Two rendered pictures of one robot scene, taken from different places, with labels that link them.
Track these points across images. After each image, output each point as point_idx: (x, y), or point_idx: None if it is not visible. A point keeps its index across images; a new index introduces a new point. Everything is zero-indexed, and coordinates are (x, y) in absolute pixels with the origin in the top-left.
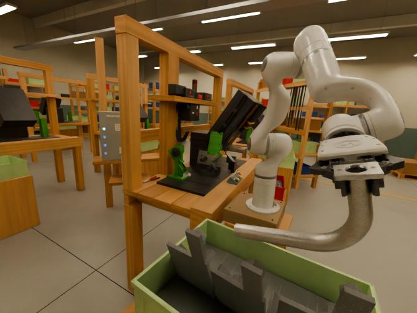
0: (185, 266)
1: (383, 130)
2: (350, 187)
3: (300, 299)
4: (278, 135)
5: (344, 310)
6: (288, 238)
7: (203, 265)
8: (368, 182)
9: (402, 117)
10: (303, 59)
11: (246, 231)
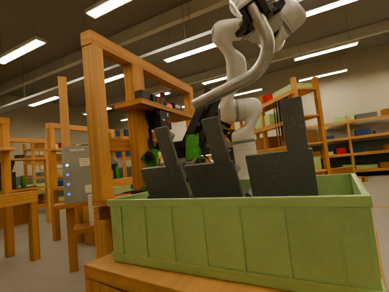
0: (162, 191)
1: (290, 15)
2: (249, 13)
3: None
4: (245, 98)
5: (288, 123)
6: (230, 81)
7: (177, 168)
8: (257, 4)
9: (300, 4)
10: (235, 7)
11: (201, 96)
